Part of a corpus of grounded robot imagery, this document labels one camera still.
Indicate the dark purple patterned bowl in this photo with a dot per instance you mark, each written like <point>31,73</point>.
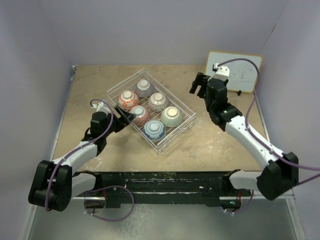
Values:
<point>158,102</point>

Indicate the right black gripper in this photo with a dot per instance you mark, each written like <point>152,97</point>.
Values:
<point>201,80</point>

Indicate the red flower pattern bowl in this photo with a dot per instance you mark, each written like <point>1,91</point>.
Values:
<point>128,99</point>

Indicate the grey striped bowl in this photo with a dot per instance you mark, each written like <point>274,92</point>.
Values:
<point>144,88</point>

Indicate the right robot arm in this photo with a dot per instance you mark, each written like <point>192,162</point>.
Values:
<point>277,174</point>

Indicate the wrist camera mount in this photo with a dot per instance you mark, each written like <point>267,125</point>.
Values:
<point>220,72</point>
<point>101,107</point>

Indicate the pink floral bowl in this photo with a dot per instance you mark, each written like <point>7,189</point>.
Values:
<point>142,115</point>

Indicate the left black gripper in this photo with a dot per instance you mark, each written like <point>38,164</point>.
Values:
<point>125,119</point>

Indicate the yellow framed whiteboard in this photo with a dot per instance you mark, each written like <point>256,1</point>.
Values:
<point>243,75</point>

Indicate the blue floral bowl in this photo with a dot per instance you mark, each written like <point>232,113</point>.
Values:
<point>154,130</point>

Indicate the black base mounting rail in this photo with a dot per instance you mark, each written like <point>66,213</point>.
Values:
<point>207,188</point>

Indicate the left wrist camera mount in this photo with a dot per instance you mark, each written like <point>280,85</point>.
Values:
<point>101,107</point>

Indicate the teal dash pattern bowl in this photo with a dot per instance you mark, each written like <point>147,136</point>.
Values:
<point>171,117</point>

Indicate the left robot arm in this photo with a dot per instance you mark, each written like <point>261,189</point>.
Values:
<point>56,182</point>

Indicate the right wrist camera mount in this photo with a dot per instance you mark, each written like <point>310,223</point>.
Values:
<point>220,72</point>

